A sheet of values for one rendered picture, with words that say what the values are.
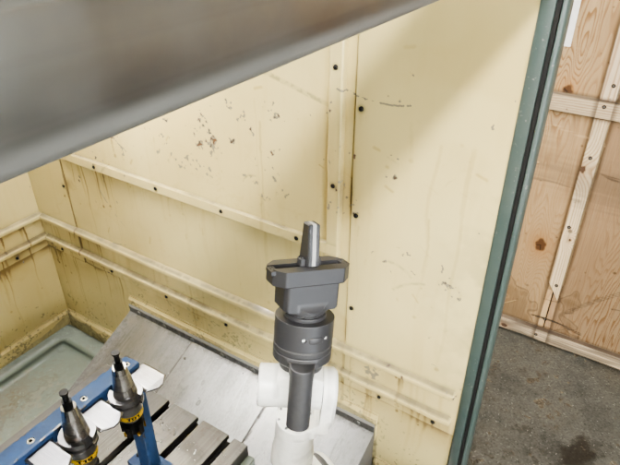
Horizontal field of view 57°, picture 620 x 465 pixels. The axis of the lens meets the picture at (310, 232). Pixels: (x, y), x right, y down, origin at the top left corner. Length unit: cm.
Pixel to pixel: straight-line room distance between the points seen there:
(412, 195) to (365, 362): 46
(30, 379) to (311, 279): 158
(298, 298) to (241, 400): 89
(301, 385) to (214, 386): 90
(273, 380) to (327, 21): 69
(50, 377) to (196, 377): 65
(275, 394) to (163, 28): 74
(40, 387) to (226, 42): 205
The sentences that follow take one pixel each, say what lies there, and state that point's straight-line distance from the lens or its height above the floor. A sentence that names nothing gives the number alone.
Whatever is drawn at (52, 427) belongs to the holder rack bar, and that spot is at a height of 123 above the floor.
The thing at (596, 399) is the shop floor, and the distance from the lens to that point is 305.
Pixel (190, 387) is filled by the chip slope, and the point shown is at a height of 80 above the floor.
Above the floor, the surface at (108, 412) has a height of 122.
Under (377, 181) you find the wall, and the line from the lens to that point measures 112.
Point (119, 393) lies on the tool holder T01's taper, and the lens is 116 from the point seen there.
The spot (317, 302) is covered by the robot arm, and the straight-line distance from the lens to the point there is 82.
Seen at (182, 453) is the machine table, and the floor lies 90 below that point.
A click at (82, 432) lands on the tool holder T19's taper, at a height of 124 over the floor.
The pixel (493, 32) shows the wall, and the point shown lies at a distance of 96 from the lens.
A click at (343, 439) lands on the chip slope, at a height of 83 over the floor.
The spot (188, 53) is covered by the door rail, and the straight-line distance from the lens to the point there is 18.
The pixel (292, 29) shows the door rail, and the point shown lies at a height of 201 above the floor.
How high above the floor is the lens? 206
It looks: 32 degrees down
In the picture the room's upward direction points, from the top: straight up
